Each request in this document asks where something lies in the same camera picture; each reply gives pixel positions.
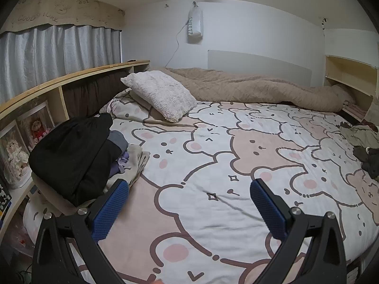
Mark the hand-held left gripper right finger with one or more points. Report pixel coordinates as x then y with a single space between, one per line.
268 210

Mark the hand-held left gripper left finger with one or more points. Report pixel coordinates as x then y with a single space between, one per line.
111 210

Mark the beige garment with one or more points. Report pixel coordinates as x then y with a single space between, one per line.
361 136

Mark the purple garment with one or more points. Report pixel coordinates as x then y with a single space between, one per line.
120 165

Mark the bear print bed sheet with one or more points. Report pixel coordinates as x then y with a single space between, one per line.
225 165

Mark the black garment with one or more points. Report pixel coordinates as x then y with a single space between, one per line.
71 153

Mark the grey garment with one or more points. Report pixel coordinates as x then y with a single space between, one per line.
118 140

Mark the bear print pillow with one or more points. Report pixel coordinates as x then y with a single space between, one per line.
124 106

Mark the black and white patterned card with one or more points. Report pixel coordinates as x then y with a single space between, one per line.
4 198

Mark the red doll display case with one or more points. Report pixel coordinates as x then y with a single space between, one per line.
37 127

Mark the dark crumpled garment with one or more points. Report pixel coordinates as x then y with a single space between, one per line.
368 162

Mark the brown cloth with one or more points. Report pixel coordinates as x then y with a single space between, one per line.
88 94

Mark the beige fleece blanket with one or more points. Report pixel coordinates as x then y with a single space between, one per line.
251 88

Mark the white fluffy pillow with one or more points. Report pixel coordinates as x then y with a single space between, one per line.
160 93

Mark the pink folded cloth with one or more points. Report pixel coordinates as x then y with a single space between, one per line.
353 109

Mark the wooden headboard shelf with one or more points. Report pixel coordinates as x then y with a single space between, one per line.
35 90

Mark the wooden side shelf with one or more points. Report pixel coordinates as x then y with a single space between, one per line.
349 74

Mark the white curtain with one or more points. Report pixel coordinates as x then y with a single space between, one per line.
53 53

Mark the beige printed curtain valance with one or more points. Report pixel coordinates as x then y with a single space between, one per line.
59 11

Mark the white wall panel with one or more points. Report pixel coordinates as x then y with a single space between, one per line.
257 65

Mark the black wall hook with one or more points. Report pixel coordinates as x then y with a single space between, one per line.
323 23

